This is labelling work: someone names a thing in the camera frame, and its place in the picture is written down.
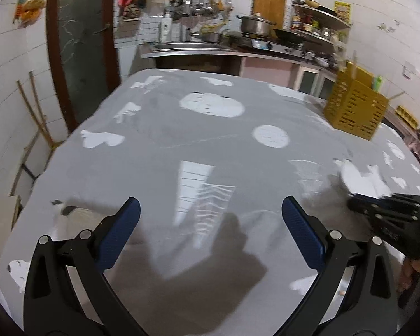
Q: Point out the steel cooking pot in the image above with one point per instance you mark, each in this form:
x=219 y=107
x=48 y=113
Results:
x=255 y=25

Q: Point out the person's right hand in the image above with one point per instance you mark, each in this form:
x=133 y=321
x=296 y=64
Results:
x=409 y=268

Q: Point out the wire wall grid rack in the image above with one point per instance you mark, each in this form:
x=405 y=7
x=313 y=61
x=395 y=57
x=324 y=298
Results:
x=139 y=21

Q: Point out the green plastic utensil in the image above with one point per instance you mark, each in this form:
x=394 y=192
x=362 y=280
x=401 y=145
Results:
x=377 y=83

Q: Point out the corner metal shelf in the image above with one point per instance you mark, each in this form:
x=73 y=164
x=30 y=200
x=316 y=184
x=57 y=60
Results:
x=324 y=33

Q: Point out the gas stove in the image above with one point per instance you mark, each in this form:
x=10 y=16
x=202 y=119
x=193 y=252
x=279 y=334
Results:
x=263 y=46

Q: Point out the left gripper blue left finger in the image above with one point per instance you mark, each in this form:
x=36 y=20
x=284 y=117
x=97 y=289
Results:
x=114 y=232

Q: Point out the grey patterned tablecloth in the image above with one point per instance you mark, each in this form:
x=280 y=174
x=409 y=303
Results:
x=210 y=158

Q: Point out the yellow perforated utensil holder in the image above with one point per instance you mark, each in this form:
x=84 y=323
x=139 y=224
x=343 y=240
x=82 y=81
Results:
x=353 y=106

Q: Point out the white detergent bottle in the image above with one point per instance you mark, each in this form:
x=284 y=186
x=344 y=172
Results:
x=164 y=30

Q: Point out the yellow egg tray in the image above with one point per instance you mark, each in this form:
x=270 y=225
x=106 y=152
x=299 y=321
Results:
x=407 y=117

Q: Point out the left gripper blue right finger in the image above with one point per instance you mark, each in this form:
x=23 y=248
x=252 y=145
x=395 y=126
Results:
x=309 y=243

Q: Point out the wooden cutting board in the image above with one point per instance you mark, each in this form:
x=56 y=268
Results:
x=272 y=10

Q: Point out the long diagonal wooden chopstick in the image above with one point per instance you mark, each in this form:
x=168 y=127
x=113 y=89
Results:
x=396 y=96

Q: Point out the white wall socket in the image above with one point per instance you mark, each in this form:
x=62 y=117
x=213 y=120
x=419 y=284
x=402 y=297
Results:
x=408 y=70

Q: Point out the kitchen counter with cabinets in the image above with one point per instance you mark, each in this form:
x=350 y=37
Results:
x=287 y=71

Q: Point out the wooden sticks against wall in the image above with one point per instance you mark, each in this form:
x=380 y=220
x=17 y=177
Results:
x=38 y=116

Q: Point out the dark glass door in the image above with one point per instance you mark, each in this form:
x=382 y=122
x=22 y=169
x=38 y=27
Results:
x=83 y=58

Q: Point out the black wok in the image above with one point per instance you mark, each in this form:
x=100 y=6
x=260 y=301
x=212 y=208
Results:
x=286 y=37

